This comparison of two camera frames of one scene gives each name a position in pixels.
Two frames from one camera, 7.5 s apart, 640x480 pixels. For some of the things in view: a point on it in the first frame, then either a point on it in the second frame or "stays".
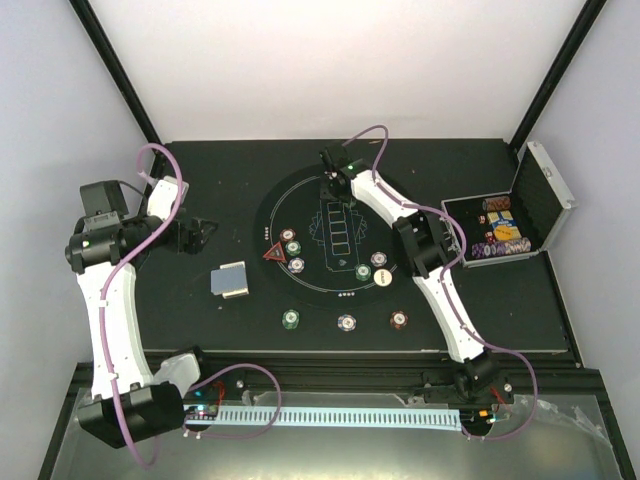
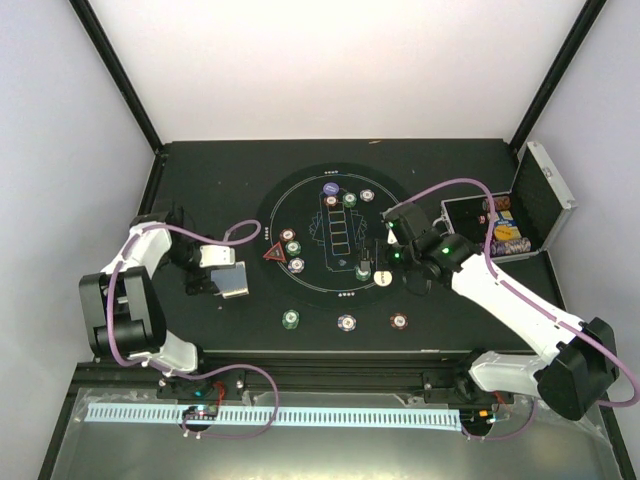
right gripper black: (325, 193) -> (365, 258)
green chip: (293, 247) stays
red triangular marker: (275, 253) stays
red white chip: (287, 235) stays
